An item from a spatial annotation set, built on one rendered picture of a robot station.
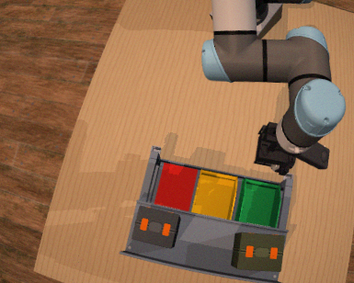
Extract green bin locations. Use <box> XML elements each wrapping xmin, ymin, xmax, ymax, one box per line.
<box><xmin>235</xmin><ymin>179</ymin><xmax>281</xmax><ymax>228</ymax></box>

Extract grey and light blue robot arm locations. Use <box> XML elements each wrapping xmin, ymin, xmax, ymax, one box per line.
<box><xmin>201</xmin><ymin>0</ymin><xmax>346</xmax><ymax>170</ymax></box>

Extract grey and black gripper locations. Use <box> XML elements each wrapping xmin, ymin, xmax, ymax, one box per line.
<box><xmin>254</xmin><ymin>122</ymin><xmax>300</xmax><ymax>175</ymax></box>

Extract grey metal shelf rack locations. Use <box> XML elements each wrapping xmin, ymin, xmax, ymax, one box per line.
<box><xmin>120</xmin><ymin>145</ymin><xmax>294</xmax><ymax>283</ymax></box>

